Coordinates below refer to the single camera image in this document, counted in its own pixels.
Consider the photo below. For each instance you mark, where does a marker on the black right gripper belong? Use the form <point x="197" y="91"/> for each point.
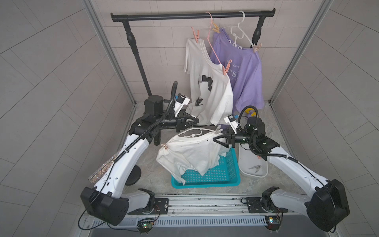
<point x="226" y="138"/>

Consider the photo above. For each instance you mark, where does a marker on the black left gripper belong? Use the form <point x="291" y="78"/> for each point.
<point x="180" y="125"/>

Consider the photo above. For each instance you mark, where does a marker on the white garment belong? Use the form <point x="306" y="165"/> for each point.
<point x="210" y="88"/>
<point x="199" y="154"/>

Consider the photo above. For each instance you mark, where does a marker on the pink clothespin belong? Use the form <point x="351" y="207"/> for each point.
<point x="256" y="48"/>
<point x="164" y="146"/>
<point x="196" y="34"/>
<point x="227" y="68"/>

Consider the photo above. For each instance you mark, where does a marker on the grey white clothespin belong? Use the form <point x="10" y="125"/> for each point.
<point x="256" y="169"/>

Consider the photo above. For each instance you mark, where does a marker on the purple t-shirt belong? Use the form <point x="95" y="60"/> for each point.
<point x="245" y="72"/>

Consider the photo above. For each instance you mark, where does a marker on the beige clothespin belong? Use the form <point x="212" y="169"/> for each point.
<point x="215" y="28"/>

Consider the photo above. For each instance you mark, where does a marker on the pink wire hanger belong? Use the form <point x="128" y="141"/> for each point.
<point x="210" y="43"/>

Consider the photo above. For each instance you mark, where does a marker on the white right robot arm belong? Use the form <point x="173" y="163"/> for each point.
<point x="324" y="202"/>

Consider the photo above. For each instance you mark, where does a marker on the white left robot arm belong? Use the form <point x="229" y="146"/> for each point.
<point x="104" y="200"/>

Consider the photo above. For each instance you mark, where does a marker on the teal plastic laundry basket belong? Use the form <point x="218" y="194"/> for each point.
<point x="226" y="174"/>

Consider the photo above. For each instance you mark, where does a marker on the white plastic clothespin tray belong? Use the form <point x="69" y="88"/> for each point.
<point x="250" y="165"/>

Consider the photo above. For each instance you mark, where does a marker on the yellow plastic triangle toy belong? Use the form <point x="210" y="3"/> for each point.
<point x="251" y="112"/>

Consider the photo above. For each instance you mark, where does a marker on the black round base stand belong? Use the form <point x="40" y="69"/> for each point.
<point x="134" y="176"/>

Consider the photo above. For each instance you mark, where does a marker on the right circuit board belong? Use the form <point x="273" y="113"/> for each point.
<point x="273" y="223"/>

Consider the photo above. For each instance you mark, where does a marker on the circuit board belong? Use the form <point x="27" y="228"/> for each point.
<point x="145" y="225"/>
<point x="273" y="223"/>

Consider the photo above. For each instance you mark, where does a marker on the left circuit board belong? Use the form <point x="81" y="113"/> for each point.
<point x="145" y="225"/>

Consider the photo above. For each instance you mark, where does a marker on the black metal clothes rack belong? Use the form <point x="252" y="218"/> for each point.
<point x="126" y="19"/>

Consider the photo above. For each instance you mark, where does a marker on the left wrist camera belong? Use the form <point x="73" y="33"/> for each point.
<point x="180" y="102"/>

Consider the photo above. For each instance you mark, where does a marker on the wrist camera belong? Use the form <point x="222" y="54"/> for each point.
<point x="232" y="121"/>
<point x="180" y="102"/>

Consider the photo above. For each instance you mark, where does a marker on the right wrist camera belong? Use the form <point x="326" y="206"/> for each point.
<point x="232" y="121"/>

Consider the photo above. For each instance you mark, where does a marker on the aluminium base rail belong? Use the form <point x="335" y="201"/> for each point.
<point x="184" y="211"/>

